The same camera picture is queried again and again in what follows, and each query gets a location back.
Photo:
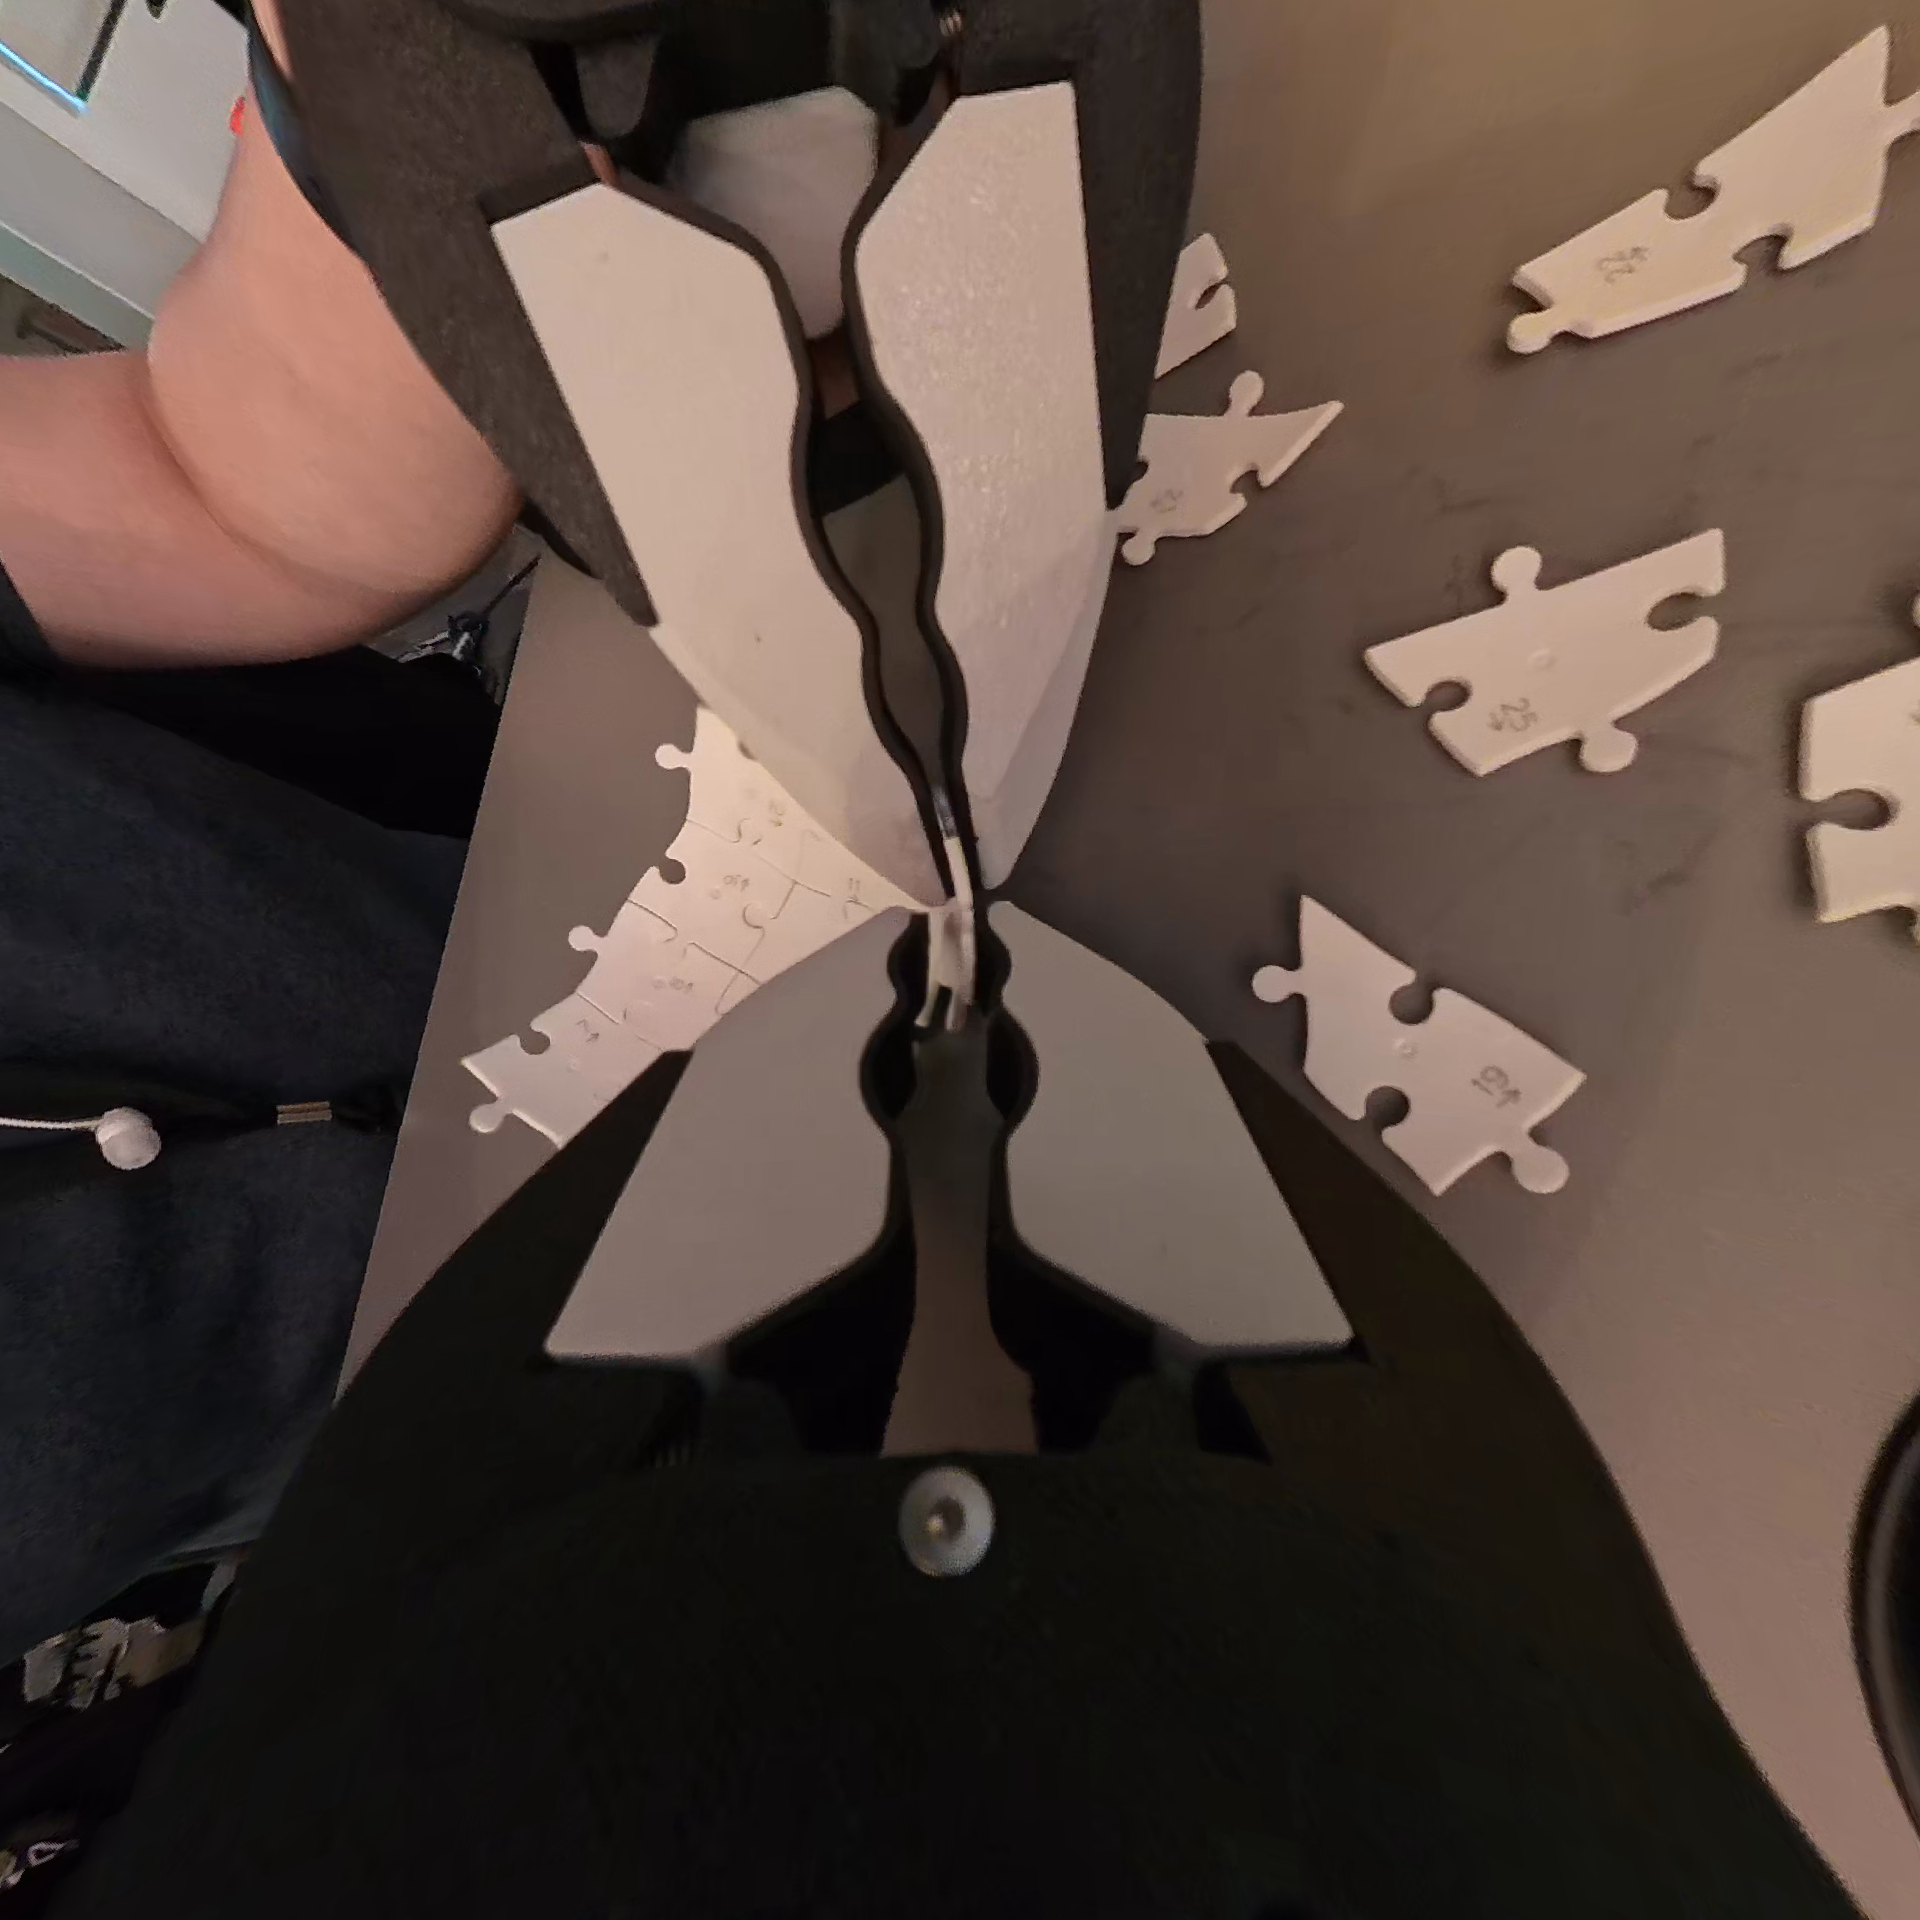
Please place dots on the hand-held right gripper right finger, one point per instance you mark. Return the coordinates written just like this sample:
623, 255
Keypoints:
1172, 1200

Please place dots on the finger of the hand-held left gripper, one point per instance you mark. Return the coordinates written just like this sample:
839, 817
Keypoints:
1007, 361
675, 422

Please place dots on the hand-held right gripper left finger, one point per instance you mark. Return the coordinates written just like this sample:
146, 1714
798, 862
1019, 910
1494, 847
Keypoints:
737, 1200

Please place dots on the assembled white puzzle section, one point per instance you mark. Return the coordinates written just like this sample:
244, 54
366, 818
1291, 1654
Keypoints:
721, 914

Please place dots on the white puzzle piece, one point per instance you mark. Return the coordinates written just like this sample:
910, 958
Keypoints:
950, 955

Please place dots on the person's left forearm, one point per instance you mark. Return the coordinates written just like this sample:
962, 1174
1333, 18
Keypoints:
270, 451

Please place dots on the scattered loose puzzle pieces group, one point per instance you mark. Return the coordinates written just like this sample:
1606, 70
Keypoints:
1532, 674

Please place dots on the black round ball stand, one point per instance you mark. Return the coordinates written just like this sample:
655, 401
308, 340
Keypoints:
1899, 1591

